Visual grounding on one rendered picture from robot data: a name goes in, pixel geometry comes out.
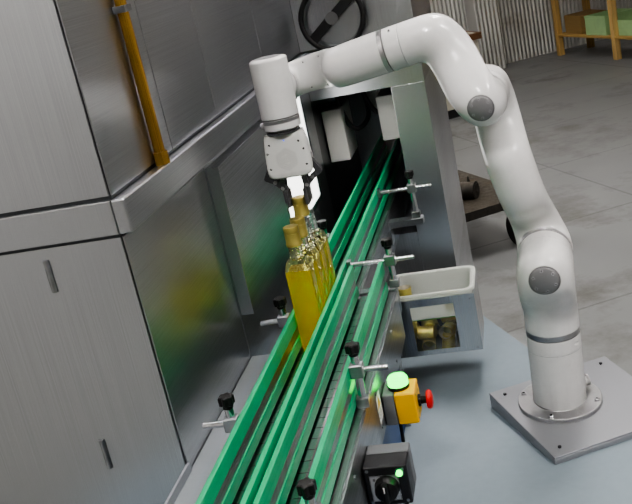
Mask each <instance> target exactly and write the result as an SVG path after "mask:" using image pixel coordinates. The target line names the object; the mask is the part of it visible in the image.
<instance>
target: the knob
mask: <svg viewBox="0 0 632 504"><path fill-rule="evenodd" d="M399 491H400V484H399V482H398V481H397V480H396V479H395V478H394V477H391V476H381V477H379V478H378V479H377V480H376V482H375V495H376V497H377V498H378V499H379V500H381V501H383V502H384V504H391V502H392V501H394V500H395V499H396V498H397V496H398V494H399Z"/></svg>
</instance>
